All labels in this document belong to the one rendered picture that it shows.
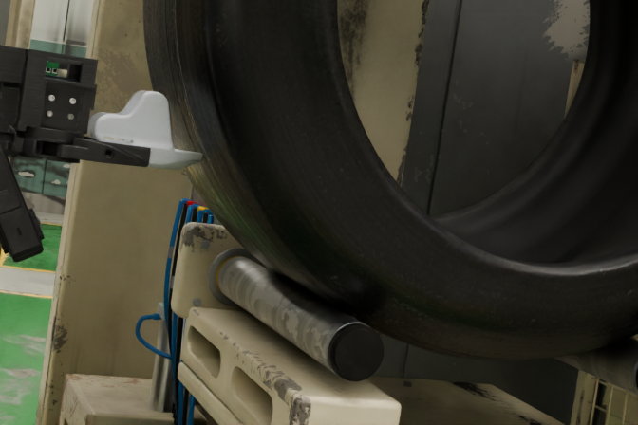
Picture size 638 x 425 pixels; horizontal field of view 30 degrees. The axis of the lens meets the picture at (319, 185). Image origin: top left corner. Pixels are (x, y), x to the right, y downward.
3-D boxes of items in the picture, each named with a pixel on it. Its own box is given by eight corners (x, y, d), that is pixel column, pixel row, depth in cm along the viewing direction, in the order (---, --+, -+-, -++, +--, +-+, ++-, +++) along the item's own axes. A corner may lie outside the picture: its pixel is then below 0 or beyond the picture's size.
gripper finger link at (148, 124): (218, 101, 94) (103, 83, 91) (208, 175, 94) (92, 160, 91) (209, 100, 97) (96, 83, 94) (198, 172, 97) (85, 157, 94)
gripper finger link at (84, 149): (155, 149, 91) (38, 133, 88) (152, 169, 91) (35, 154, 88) (142, 145, 96) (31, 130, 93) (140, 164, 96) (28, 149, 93)
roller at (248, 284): (247, 247, 124) (262, 286, 125) (208, 266, 122) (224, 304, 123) (374, 315, 91) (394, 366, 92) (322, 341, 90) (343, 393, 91)
